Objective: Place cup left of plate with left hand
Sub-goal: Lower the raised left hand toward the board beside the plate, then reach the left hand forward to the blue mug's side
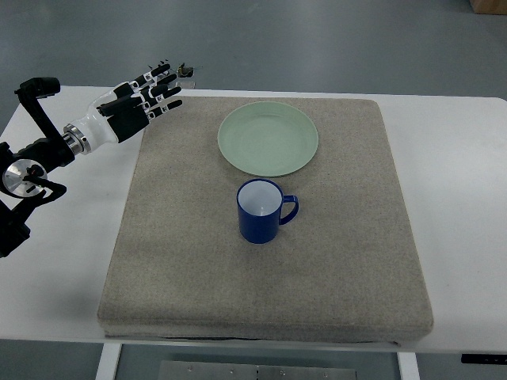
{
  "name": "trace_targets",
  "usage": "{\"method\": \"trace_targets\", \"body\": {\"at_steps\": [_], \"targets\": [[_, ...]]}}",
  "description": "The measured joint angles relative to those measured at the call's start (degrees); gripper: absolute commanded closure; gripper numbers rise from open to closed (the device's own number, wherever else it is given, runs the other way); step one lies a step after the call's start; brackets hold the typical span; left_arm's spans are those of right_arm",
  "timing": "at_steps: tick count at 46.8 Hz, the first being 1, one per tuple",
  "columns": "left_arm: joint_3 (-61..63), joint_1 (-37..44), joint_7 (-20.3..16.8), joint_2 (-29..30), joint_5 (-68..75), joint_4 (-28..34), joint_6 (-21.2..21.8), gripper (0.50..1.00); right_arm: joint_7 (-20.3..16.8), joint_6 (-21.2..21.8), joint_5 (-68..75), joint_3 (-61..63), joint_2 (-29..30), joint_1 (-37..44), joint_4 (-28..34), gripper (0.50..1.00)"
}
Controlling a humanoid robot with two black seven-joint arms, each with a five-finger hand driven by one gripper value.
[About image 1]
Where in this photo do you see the beige fabric mat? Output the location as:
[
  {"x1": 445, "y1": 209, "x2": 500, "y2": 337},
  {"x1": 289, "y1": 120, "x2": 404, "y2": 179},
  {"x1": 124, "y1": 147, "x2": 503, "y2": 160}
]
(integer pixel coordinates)
[{"x1": 97, "y1": 97, "x2": 433, "y2": 343}]

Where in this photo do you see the blue enamel mug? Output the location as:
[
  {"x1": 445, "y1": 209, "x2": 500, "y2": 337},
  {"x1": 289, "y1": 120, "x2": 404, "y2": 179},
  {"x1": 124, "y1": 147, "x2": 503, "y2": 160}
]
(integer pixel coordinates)
[{"x1": 236, "y1": 178, "x2": 299, "y2": 244}]

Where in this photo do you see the cardboard box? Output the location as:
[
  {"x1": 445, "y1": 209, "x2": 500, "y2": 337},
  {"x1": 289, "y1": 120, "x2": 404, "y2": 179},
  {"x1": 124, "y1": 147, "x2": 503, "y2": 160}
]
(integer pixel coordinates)
[{"x1": 470, "y1": 0, "x2": 507, "y2": 15}]

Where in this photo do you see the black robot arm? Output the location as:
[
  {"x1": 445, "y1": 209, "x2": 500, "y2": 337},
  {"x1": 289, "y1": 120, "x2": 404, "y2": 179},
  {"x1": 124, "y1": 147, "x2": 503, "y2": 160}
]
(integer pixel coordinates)
[{"x1": 1, "y1": 77, "x2": 87, "y2": 257}]

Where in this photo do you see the white table leg right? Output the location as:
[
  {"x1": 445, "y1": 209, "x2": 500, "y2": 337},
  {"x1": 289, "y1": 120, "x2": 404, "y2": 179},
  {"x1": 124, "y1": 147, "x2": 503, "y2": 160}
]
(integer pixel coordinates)
[{"x1": 397, "y1": 352, "x2": 421, "y2": 380}]

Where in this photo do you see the metal base plate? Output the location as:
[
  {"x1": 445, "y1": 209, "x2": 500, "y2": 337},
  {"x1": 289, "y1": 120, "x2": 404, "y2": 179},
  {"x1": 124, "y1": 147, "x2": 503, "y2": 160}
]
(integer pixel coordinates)
[{"x1": 158, "y1": 360, "x2": 357, "y2": 380}]

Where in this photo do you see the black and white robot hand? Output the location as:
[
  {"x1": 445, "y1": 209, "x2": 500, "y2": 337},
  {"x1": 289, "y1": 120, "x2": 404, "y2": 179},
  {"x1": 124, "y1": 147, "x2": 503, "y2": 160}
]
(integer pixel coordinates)
[{"x1": 72, "y1": 62, "x2": 182, "y2": 154}]

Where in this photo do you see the black table control panel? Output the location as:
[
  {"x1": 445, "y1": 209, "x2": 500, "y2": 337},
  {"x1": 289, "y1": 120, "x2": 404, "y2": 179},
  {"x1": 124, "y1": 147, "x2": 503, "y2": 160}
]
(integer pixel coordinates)
[{"x1": 461, "y1": 354, "x2": 507, "y2": 365}]

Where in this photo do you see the white table leg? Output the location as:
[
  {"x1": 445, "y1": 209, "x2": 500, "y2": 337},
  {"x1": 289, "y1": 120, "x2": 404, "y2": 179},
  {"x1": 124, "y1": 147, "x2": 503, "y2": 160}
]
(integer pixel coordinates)
[
  {"x1": 95, "y1": 343, "x2": 122, "y2": 380},
  {"x1": 397, "y1": 352, "x2": 421, "y2": 380}
]

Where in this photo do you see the clear plastic piece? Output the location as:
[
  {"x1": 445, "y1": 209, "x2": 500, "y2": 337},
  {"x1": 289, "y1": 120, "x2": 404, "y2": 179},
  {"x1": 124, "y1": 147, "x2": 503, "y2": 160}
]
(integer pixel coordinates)
[{"x1": 176, "y1": 81, "x2": 196, "y2": 89}]

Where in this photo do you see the light green plate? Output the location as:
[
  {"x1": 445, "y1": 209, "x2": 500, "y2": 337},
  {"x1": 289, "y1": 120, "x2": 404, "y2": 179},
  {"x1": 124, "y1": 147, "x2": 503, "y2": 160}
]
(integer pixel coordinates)
[{"x1": 217, "y1": 101, "x2": 319, "y2": 177}]

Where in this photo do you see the white table leg left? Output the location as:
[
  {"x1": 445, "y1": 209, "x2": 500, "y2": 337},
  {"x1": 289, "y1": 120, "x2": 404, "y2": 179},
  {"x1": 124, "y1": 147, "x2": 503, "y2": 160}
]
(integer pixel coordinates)
[{"x1": 95, "y1": 343, "x2": 122, "y2": 380}]

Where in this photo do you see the small dark electronic part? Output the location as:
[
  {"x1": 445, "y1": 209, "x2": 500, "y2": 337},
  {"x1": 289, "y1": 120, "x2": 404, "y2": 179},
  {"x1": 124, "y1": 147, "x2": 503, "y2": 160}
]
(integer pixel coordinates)
[{"x1": 177, "y1": 63, "x2": 201, "y2": 78}]

